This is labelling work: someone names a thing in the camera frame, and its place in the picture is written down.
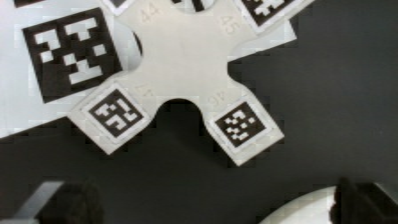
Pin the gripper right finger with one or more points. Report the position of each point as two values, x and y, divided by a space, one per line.
365 203

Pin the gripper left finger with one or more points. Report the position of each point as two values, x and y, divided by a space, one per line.
65 203

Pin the white round table top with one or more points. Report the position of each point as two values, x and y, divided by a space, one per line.
306 210

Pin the white cross-shaped table base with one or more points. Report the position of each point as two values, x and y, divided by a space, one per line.
189 41

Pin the white marker sheet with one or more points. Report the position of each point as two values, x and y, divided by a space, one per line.
66 47

